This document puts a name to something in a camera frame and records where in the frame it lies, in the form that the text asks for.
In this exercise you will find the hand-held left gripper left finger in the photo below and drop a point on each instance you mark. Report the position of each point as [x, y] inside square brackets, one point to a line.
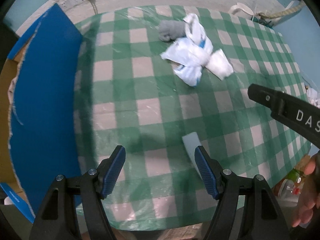
[113, 175]

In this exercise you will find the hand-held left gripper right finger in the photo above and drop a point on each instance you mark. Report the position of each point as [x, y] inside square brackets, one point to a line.
[206, 172]

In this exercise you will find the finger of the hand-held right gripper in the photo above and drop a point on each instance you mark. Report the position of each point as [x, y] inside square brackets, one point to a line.
[262, 96]

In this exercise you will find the white cloth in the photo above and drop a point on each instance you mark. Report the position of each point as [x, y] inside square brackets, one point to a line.
[220, 63]

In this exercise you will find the white plastic bag blue print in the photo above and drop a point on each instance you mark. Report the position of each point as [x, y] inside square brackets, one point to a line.
[190, 55]

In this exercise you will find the cardboard box with blue tape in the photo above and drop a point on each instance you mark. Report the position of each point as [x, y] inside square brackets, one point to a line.
[50, 105]

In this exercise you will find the grey sock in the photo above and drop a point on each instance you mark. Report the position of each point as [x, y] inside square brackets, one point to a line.
[170, 30]

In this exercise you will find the person's right hand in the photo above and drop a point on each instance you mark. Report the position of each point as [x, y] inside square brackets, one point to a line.
[308, 200]

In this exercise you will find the crumpled white bag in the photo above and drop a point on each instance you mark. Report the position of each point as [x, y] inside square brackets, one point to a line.
[313, 95]

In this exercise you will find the pale blue paper card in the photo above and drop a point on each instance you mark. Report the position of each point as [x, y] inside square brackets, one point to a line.
[190, 141]

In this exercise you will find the green plastic bottle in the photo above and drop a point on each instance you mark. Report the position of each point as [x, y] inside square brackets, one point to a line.
[287, 187]

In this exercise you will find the teal plastic basket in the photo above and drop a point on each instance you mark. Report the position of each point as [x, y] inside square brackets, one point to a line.
[261, 20]

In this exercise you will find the white electric kettle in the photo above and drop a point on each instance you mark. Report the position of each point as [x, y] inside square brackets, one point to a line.
[241, 8]

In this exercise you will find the green checked tablecloth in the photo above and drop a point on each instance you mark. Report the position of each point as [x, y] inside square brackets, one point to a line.
[155, 92]

